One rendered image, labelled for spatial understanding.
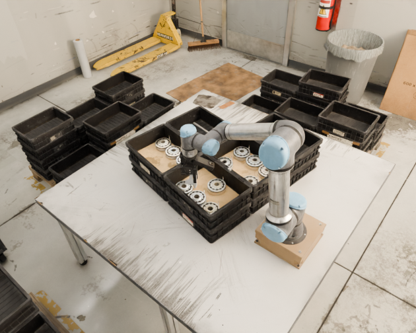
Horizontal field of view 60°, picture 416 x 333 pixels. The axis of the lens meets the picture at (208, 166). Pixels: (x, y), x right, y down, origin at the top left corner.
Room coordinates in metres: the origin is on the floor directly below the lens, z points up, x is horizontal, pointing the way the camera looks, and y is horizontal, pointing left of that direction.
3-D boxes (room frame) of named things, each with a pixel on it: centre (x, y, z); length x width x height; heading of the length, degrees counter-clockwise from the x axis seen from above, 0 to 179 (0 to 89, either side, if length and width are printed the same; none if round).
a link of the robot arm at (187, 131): (1.36, 0.08, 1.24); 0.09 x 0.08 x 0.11; 51
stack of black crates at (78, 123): (2.80, 1.08, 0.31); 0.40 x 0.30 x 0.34; 139
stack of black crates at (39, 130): (2.50, 1.35, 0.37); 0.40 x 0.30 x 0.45; 139
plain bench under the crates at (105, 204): (1.61, -0.07, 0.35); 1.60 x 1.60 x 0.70; 49
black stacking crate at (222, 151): (1.56, -0.22, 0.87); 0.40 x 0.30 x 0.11; 39
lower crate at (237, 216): (1.37, 0.01, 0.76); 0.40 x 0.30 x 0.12; 39
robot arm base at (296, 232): (1.13, -0.39, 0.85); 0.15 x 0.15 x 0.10
